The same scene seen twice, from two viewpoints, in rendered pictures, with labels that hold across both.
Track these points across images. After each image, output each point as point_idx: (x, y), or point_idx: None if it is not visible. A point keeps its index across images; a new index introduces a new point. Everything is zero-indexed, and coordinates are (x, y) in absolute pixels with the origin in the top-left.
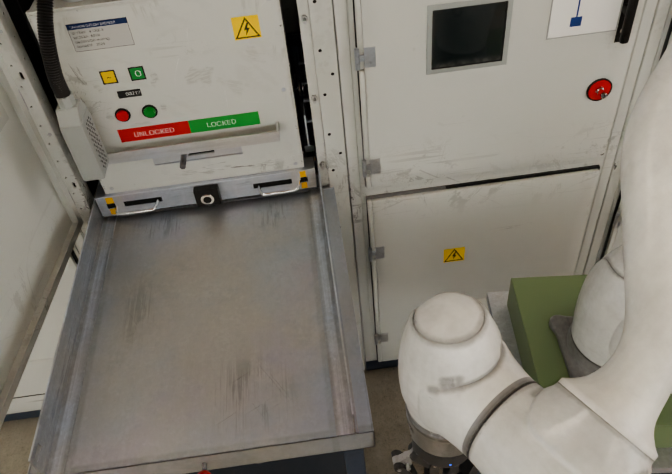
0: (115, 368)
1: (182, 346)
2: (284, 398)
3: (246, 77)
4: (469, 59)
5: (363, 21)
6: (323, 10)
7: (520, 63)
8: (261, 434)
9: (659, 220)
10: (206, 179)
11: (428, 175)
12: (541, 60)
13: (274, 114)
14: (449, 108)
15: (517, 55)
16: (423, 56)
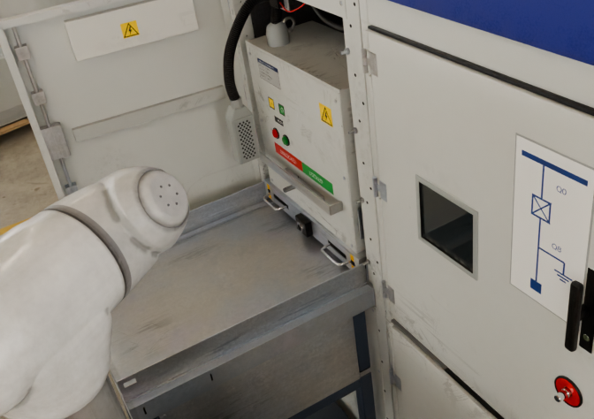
0: None
1: (172, 286)
2: (145, 354)
3: (326, 152)
4: (450, 250)
5: (378, 156)
6: (364, 132)
7: (490, 290)
8: (114, 354)
9: None
10: (309, 213)
11: (426, 340)
12: (507, 303)
13: (340, 194)
14: (437, 286)
15: (486, 279)
16: (416, 219)
